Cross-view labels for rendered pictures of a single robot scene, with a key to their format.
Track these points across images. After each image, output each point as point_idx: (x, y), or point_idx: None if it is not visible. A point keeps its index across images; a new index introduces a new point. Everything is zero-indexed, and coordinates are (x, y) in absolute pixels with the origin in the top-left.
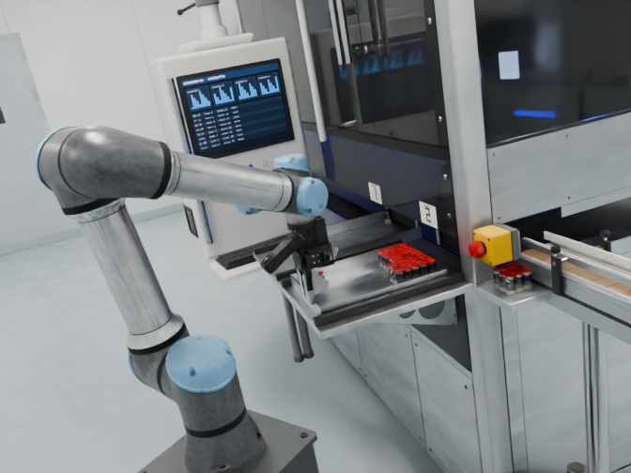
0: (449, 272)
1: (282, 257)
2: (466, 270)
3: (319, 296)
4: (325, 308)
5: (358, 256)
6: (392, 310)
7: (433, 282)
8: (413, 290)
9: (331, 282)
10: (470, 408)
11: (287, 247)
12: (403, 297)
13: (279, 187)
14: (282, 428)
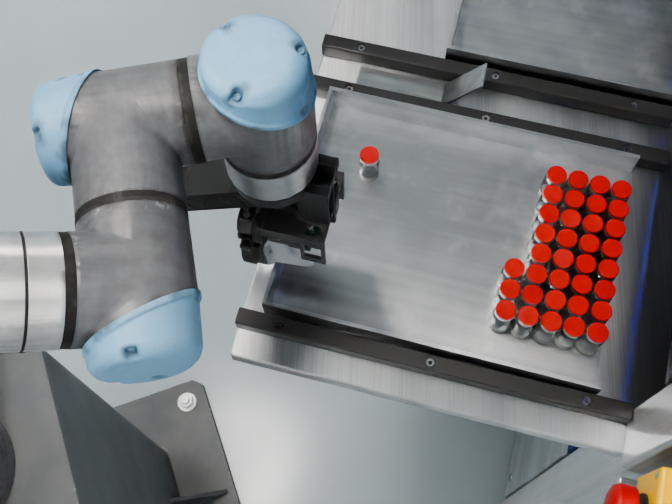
0: (632, 358)
1: (195, 205)
2: (634, 428)
3: None
4: (273, 308)
5: (512, 131)
6: (405, 399)
7: (541, 398)
8: (484, 385)
9: (403, 164)
10: (549, 451)
11: (212, 198)
12: (454, 380)
13: (7, 344)
14: (54, 485)
